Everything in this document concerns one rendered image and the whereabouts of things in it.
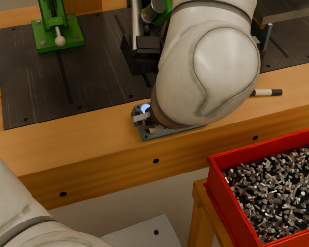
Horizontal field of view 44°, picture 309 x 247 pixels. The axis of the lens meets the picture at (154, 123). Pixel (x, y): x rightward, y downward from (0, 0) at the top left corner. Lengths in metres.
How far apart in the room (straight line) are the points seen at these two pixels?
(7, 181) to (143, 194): 1.39
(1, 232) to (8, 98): 0.57
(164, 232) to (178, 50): 0.38
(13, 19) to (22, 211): 0.91
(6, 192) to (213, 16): 0.30
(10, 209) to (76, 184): 0.42
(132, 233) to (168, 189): 1.15
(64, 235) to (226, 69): 0.23
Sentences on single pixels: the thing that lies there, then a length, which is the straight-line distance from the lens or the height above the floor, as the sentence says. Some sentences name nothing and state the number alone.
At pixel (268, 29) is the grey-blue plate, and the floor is 1.03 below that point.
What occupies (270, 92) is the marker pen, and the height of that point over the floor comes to 0.91.
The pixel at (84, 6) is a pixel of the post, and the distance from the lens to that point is 1.29.
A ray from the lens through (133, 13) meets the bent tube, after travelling 1.00.
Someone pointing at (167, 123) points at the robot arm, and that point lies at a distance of 0.55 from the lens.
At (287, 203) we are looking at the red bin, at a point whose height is 0.89.
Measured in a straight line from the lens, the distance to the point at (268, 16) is 0.81.
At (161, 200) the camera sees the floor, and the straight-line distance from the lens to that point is 1.81.
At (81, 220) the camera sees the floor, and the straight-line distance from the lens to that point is 1.78.
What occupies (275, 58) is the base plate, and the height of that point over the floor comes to 0.90.
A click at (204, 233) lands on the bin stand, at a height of 0.63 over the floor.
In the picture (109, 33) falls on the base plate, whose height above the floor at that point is 0.90.
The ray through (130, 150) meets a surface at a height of 0.89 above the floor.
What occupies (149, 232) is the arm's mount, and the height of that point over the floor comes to 0.92.
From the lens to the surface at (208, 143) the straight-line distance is 0.91.
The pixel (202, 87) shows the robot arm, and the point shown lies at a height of 1.28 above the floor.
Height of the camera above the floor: 1.54
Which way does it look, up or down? 47 degrees down
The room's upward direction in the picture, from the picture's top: straight up
